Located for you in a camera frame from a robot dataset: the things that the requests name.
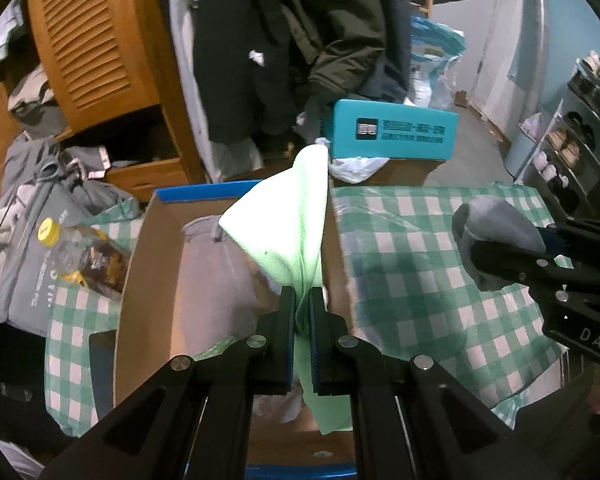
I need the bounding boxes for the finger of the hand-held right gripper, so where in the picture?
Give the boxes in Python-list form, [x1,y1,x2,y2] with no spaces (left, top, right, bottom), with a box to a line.
[470,239,577,292]
[534,216,600,263]

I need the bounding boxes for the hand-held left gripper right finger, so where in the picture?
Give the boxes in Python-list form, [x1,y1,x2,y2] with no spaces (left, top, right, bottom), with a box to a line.
[310,286,561,480]

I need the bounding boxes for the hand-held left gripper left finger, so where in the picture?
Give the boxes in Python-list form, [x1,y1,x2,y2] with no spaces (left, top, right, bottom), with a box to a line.
[40,285,298,480]

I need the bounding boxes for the grey sock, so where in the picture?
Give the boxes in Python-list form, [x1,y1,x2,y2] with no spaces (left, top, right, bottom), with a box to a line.
[451,195,548,291]

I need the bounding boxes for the plastic clothes bundle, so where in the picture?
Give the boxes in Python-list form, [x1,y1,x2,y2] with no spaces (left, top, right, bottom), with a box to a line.
[252,390,304,424]

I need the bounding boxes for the grey fleece sweatpants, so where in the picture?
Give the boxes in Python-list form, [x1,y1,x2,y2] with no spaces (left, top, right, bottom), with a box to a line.
[172,215,287,361]

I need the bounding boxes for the light green cloth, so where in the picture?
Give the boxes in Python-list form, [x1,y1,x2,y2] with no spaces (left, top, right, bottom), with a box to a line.
[219,144,353,435]

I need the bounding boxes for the cardboard box with blue tape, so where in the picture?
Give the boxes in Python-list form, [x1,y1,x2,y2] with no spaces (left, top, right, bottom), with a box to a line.
[112,180,358,471]

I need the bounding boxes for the light blue bin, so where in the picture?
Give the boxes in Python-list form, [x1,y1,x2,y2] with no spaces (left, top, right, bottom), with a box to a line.
[504,120,542,182]

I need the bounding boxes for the group of shoes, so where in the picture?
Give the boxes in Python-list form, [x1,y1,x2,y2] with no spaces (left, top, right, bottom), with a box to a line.
[530,52,600,197]

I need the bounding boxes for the green white checked blanket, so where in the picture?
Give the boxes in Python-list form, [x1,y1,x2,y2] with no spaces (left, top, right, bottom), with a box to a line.
[45,182,569,437]

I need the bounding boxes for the metal shoe rack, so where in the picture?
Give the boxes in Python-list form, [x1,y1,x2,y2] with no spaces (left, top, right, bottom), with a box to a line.
[522,52,600,212]

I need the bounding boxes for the white plastic bag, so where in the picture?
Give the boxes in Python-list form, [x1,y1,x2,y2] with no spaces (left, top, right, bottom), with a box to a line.
[314,137,392,184]

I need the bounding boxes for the teal box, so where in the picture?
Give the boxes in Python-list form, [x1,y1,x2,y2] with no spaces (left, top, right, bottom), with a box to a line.
[327,99,460,162]

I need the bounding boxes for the blue plastic bag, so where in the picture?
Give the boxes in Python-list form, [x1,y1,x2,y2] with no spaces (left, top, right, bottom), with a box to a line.
[410,15,469,112]

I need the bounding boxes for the wooden wardrobe drawer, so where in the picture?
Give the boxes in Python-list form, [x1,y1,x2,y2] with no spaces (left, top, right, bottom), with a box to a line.
[102,157,189,204]

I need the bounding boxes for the plastic bottle yellow cap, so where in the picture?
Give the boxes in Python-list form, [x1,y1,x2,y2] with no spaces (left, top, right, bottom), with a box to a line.
[37,218,133,302]

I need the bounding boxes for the wooden wardrobe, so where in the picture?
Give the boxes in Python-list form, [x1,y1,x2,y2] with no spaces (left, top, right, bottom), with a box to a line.
[0,0,207,212]

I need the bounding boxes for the dark navy hanging coat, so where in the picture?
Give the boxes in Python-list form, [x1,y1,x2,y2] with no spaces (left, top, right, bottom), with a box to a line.
[370,0,414,104]

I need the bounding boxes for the grey bag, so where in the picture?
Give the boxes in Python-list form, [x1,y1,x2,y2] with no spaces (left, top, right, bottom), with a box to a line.
[0,182,89,337]

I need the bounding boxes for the black hanging jacket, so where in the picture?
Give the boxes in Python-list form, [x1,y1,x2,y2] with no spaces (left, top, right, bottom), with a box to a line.
[192,0,312,147]

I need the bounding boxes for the olive green hanging jacket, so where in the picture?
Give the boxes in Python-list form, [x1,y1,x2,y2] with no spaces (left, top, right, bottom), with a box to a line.
[280,0,389,107]

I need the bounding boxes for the white hanging shirt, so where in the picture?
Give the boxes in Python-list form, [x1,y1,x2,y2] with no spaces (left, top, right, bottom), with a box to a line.
[169,0,217,184]

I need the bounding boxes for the grey hoodie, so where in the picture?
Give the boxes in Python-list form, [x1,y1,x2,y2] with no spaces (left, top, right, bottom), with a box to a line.
[2,137,142,222]

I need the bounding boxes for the grey clothes in wardrobe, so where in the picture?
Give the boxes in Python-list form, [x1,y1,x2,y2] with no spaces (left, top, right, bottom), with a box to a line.
[7,65,69,137]

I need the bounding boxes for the louvered wardrobe door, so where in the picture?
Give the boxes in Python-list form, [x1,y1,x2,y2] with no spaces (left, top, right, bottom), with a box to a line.
[25,0,164,132]

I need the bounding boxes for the white clothes in wardrobe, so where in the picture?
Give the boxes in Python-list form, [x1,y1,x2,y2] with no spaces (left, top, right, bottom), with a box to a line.
[0,0,32,67]

